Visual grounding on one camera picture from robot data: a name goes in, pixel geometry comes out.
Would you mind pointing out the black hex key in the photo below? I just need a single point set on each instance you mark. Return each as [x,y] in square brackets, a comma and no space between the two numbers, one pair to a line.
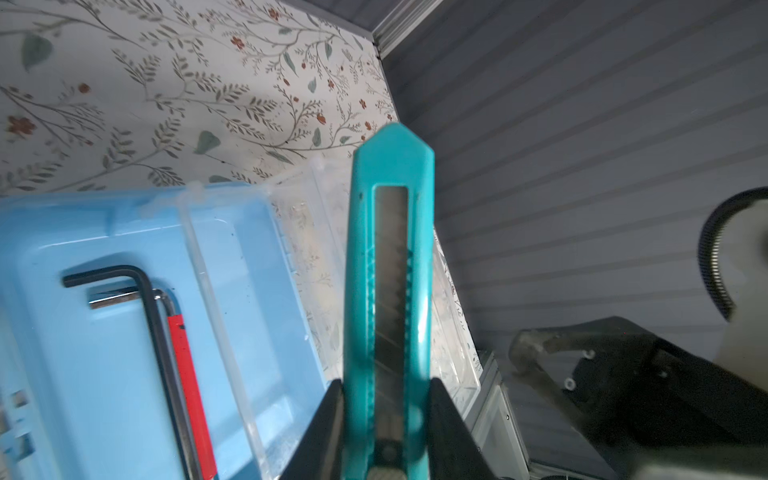
[166,365]

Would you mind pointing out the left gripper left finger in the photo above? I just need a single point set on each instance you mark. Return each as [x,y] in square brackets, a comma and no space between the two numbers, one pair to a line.
[318,455]

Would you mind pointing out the light blue plastic toolbox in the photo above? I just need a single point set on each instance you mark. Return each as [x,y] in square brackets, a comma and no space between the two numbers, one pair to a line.
[222,331]

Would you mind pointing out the teal utility knife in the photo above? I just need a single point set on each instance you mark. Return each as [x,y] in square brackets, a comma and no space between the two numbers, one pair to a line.
[387,306]

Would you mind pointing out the red handled hex key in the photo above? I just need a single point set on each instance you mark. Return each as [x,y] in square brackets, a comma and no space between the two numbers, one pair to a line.
[189,384]

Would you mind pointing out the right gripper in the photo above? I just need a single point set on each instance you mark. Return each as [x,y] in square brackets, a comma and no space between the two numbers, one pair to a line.
[649,408]

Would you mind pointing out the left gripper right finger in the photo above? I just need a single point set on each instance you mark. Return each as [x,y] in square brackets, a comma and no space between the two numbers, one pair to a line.
[453,453]

